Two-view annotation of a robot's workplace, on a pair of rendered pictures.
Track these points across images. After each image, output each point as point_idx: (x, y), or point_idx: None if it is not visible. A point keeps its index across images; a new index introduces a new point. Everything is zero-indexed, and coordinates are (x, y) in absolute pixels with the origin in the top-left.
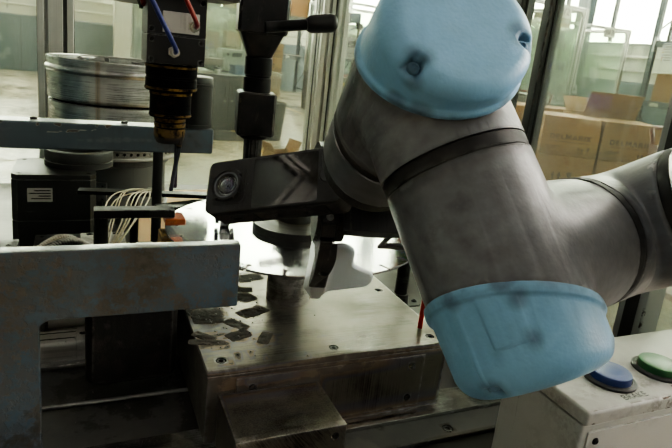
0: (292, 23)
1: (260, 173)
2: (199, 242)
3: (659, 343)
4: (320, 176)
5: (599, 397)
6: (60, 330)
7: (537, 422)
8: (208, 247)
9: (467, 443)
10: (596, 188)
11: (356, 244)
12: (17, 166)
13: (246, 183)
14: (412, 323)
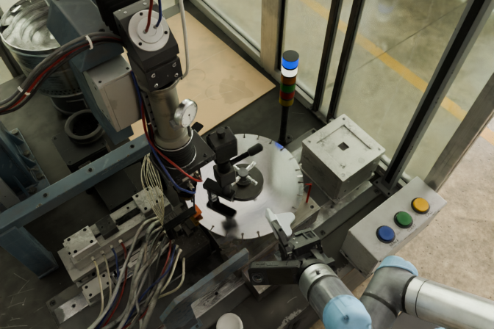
0: (242, 158)
1: (269, 274)
2: (233, 258)
3: (405, 197)
4: (293, 277)
5: (381, 249)
6: (149, 241)
7: (359, 252)
8: (237, 260)
9: (331, 237)
10: (385, 309)
11: (276, 188)
12: (61, 152)
13: (265, 277)
14: (303, 199)
